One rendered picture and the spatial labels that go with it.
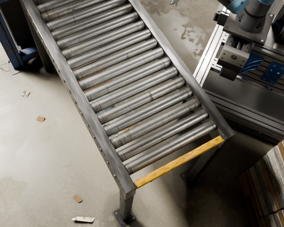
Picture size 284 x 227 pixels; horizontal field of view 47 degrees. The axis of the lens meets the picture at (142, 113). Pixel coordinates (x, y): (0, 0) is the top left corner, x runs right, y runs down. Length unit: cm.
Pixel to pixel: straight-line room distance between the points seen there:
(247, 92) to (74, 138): 122
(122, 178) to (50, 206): 92
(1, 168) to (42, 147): 28
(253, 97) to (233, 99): 14
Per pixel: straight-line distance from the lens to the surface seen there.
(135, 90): 151
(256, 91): 238
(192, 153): 139
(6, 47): 243
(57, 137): 230
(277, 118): 234
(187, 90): 154
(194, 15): 294
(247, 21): 178
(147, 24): 174
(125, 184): 134
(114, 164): 136
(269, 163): 189
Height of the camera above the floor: 210
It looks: 64 degrees down
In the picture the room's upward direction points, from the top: 8 degrees clockwise
